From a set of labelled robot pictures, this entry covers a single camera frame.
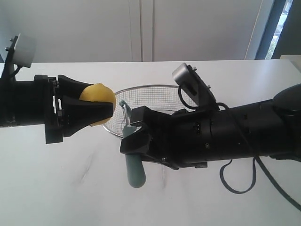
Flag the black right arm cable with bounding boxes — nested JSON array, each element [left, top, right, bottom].
[[220, 110, 301, 211]]

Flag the teal handled vegetable peeler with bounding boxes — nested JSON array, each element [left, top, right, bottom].
[[119, 100, 146, 188]]

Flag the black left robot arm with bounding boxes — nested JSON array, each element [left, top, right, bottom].
[[0, 75, 113, 144]]

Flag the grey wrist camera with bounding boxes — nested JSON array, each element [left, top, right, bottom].
[[172, 63, 219, 111], [5, 34, 37, 68]]

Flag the white cabinet doors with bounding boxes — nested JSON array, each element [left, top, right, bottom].
[[0, 0, 273, 63]]

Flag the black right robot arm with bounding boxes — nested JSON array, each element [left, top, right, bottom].
[[120, 85, 301, 170]]

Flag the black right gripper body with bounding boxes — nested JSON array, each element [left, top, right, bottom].
[[145, 108, 212, 170]]

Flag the oval steel mesh basket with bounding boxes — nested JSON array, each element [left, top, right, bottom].
[[103, 84, 191, 139]]

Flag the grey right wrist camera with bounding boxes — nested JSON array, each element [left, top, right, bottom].
[[172, 63, 219, 111]]

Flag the dark window frame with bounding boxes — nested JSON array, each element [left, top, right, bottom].
[[255, 0, 301, 60]]

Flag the yellow lemon with sticker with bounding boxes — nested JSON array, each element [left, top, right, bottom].
[[79, 83, 117, 127]]

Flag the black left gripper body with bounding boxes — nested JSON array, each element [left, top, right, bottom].
[[34, 75, 63, 144]]

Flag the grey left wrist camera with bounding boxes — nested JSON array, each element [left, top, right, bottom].
[[5, 34, 37, 68]]

